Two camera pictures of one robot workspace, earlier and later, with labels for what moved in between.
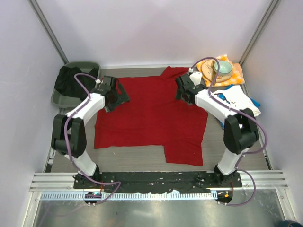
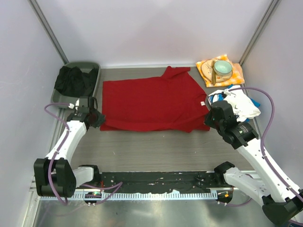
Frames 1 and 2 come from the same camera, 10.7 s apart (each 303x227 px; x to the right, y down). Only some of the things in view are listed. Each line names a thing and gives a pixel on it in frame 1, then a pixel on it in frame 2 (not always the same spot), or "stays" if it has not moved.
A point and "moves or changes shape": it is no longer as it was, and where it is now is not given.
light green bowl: (225, 67) stays
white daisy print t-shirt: (236, 97) stays
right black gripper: (178, 95) → (208, 120)
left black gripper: (124, 98) → (100, 120)
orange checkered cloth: (237, 76) stays
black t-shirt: (66, 82) stays
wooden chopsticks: (213, 65) stays
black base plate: (155, 180) stays
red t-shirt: (153, 116) moves or changes shape
